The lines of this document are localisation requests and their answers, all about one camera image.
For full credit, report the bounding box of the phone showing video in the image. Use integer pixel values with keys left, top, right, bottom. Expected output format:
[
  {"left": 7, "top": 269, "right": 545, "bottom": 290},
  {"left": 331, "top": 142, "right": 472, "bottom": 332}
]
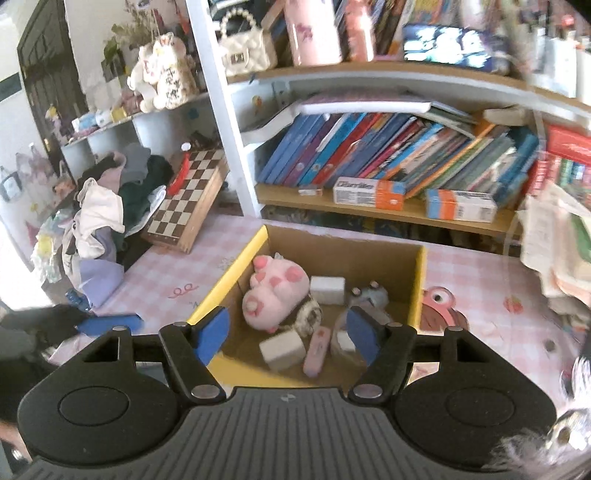
[{"left": 403, "top": 24, "right": 495, "bottom": 65}]

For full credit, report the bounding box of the white block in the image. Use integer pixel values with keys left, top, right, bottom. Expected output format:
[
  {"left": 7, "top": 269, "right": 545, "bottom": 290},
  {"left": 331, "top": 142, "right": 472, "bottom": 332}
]
[{"left": 259, "top": 330, "right": 306, "bottom": 372}]

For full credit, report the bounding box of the dark wooden door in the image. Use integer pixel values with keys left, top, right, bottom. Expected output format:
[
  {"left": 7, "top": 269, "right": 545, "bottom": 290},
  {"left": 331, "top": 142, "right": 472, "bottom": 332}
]
[{"left": 17, "top": 0, "right": 88, "bottom": 181}]

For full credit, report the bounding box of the pink cup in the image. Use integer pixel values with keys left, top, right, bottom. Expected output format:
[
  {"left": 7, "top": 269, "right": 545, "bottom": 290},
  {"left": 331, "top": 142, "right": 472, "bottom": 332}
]
[{"left": 284, "top": 0, "right": 343, "bottom": 66}]

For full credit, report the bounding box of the pink plush pig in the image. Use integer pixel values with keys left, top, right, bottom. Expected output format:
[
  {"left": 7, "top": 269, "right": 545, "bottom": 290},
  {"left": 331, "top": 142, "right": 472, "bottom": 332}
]
[{"left": 241, "top": 253, "right": 310, "bottom": 333}]

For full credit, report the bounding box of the stack of papers and books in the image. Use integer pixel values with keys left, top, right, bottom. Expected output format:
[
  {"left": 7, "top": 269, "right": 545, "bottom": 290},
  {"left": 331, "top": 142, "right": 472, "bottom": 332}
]
[{"left": 519, "top": 185, "right": 591, "bottom": 324}]

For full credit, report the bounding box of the blue-grey toy car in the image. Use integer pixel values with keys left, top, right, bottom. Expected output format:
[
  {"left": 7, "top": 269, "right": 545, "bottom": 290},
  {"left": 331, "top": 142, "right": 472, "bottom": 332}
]
[{"left": 348, "top": 284, "right": 391, "bottom": 324}]

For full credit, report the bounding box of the row of children's books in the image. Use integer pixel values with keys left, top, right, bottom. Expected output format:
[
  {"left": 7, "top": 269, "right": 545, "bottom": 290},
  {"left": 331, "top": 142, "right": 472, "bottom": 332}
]
[{"left": 256, "top": 111, "right": 541, "bottom": 204}]

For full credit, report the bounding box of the red plastic toy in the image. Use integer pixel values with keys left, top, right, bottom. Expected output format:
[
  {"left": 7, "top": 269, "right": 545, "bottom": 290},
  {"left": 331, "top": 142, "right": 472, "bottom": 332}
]
[{"left": 167, "top": 142, "right": 192, "bottom": 197}]

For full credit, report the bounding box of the wooden chessboard box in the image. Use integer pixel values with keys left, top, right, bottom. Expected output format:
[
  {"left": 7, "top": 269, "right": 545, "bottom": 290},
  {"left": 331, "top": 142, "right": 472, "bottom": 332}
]
[{"left": 141, "top": 148, "right": 230, "bottom": 254}]

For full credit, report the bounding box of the toothpaste box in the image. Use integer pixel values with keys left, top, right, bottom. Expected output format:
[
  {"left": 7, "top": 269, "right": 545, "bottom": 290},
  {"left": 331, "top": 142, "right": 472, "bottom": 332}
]
[
  {"left": 333, "top": 178, "right": 407, "bottom": 208},
  {"left": 425, "top": 189, "right": 498, "bottom": 223}
]

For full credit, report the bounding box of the cream wristwatch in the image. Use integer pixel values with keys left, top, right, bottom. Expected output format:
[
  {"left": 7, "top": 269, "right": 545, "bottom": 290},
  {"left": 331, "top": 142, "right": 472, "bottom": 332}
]
[{"left": 293, "top": 298, "right": 324, "bottom": 340}]

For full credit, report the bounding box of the grey tape roll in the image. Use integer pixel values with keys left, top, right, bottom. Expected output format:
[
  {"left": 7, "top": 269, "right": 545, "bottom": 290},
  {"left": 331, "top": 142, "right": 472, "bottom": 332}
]
[{"left": 332, "top": 314, "right": 370, "bottom": 365}]

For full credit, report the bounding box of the dried plant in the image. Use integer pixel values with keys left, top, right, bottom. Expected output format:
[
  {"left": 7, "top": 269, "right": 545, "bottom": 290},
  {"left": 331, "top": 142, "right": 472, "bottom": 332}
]
[{"left": 104, "top": 0, "right": 162, "bottom": 77}]

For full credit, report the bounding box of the pink case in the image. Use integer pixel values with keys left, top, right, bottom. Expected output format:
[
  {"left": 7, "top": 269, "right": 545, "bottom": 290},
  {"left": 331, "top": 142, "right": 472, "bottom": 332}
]
[{"left": 302, "top": 325, "right": 332, "bottom": 379}]

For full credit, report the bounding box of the white bookshelf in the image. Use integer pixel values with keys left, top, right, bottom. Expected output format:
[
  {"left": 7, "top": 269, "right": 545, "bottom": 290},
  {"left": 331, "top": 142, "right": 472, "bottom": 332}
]
[{"left": 60, "top": 0, "right": 591, "bottom": 241}]

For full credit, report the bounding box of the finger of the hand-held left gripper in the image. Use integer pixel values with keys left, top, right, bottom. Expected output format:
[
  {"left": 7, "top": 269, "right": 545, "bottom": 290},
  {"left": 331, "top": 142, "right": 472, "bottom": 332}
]
[
  {"left": 66, "top": 289, "right": 92, "bottom": 311},
  {"left": 75, "top": 313, "right": 143, "bottom": 337}
]

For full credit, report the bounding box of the grey fluffy pompom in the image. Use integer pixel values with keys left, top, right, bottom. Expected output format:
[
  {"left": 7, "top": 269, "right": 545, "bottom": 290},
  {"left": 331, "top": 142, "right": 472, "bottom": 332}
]
[{"left": 489, "top": 406, "right": 591, "bottom": 478}]

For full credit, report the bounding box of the white charger plug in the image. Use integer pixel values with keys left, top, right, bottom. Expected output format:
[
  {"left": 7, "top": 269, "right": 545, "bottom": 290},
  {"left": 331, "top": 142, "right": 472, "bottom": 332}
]
[{"left": 309, "top": 275, "right": 346, "bottom": 305}]

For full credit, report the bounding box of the pink checked tablecloth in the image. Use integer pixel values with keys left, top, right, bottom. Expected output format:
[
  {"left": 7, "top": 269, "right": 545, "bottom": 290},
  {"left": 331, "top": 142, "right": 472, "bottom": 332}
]
[{"left": 48, "top": 215, "right": 591, "bottom": 416}]

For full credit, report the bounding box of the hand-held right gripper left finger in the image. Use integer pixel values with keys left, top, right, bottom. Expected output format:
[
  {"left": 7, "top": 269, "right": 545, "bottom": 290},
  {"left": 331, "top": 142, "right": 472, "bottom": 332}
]
[{"left": 78, "top": 305, "right": 230, "bottom": 405}]

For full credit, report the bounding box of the white lamp bar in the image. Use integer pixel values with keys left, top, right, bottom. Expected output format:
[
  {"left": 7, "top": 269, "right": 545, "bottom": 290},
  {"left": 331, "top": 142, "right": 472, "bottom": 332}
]
[{"left": 240, "top": 95, "right": 435, "bottom": 146}]

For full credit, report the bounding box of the white pen holder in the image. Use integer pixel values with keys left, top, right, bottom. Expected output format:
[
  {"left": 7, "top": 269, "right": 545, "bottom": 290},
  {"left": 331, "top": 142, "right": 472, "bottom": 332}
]
[{"left": 547, "top": 37, "right": 591, "bottom": 97}]

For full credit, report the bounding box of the pile of clothes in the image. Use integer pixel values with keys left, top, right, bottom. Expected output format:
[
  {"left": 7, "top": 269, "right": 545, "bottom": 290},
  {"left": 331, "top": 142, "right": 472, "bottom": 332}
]
[{"left": 32, "top": 143, "right": 174, "bottom": 310}]

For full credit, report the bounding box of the white quilted handbag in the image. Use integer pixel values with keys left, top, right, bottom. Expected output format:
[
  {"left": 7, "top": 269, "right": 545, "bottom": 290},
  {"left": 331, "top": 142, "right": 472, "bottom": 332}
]
[{"left": 217, "top": 8, "right": 271, "bottom": 77}]

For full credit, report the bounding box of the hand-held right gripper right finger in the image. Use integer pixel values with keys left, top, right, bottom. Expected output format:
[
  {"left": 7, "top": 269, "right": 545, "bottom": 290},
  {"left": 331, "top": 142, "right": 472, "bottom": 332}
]
[{"left": 346, "top": 306, "right": 498, "bottom": 407}]

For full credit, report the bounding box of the yellow cardboard box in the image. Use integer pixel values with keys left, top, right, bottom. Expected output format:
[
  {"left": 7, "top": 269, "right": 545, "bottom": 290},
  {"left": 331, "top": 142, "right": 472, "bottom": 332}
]
[{"left": 185, "top": 224, "right": 428, "bottom": 388}]

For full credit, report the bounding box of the red box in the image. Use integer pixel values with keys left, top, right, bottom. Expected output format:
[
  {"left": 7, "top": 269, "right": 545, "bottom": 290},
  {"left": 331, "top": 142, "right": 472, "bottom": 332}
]
[{"left": 545, "top": 124, "right": 591, "bottom": 160}]

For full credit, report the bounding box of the row of upright books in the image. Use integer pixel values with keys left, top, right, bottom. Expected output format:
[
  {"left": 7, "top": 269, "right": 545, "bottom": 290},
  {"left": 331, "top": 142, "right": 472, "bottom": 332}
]
[{"left": 259, "top": 0, "right": 467, "bottom": 63}]

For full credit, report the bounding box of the pink bottle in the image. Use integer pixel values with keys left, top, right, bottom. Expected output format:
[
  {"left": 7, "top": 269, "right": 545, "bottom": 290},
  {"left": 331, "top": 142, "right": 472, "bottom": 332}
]
[{"left": 344, "top": 0, "right": 376, "bottom": 63}]

